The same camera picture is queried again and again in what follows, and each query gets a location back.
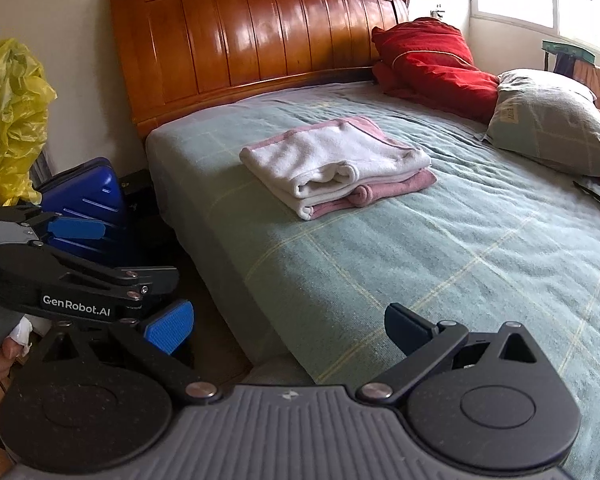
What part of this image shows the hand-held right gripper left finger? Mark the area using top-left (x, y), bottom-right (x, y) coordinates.
top-left (27, 298), bottom-right (222, 404)

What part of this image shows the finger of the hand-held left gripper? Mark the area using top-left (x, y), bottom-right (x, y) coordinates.
top-left (0, 203), bottom-right (107, 241)
top-left (30, 240), bottom-right (181, 301)

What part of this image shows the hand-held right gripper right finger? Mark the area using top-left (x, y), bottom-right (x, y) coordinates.
top-left (355, 302), bottom-right (538, 404)

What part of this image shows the pink and white sweater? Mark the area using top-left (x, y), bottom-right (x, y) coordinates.
top-left (239, 116), bottom-right (438, 222)

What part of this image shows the person's left hand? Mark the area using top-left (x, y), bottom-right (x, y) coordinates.
top-left (0, 316), bottom-right (51, 386)

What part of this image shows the blue suitcase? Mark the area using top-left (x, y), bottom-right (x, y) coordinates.
top-left (32, 157), bottom-right (131, 261)

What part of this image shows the green plaid bed blanket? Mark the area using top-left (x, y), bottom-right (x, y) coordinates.
top-left (145, 80), bottom-right (600, 480)

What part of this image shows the yellow plastic bag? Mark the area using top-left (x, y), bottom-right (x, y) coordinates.
top-left (0, 38), bottom-right (58, 206)

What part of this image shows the wooden headboard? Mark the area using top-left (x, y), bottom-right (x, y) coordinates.
top-left (109, 0), bottom-right (411, 138)

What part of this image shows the grey green pillow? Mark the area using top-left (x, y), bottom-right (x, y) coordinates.
top-left (482, 68), bottom-right (600, 178)

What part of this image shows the red pillow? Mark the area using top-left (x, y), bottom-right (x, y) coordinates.
top-left (371, 16), bottom-right (501, 126)

